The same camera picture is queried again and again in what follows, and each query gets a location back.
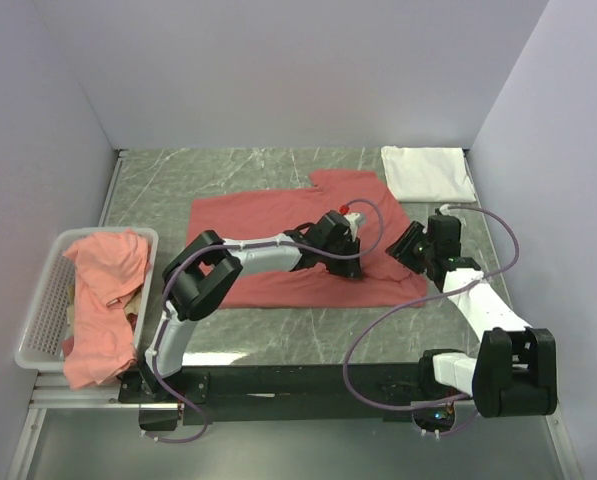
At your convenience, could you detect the white plastic basket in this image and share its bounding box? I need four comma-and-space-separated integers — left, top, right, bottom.
14, 226, 160, 371

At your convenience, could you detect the folded white t-shirt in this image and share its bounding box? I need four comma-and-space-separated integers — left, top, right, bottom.
381, 146, 476, 203

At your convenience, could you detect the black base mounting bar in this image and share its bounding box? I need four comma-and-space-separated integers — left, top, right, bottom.
118, 363, 457, 431

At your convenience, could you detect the dark red t-shirt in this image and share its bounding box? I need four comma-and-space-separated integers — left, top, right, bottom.
187, 169, 428, 309

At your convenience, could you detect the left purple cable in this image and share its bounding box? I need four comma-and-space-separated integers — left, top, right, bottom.
147, 198, 384, 445

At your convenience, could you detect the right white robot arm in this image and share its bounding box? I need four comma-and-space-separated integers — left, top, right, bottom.
386, 212, 558, 418

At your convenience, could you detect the salmon pink t-shirt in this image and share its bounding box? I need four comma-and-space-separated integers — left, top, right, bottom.
63, 229, 150, 390

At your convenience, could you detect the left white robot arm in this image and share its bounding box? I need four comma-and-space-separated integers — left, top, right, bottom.
139, 210, 365, 399

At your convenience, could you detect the aluminium frame rail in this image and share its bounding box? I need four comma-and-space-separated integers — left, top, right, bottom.
27, 368, 144, 410

